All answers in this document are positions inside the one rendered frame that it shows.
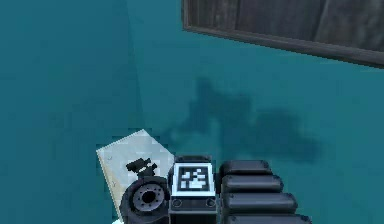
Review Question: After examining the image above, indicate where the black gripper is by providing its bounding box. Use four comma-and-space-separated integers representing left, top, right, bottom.
119, 157, 172, 224

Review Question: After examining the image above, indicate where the pale grey square box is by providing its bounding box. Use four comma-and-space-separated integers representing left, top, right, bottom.
95, 128, 176, 214

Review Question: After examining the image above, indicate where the dark framed wall picture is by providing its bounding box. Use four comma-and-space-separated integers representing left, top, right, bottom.
180, 0, 384, 70

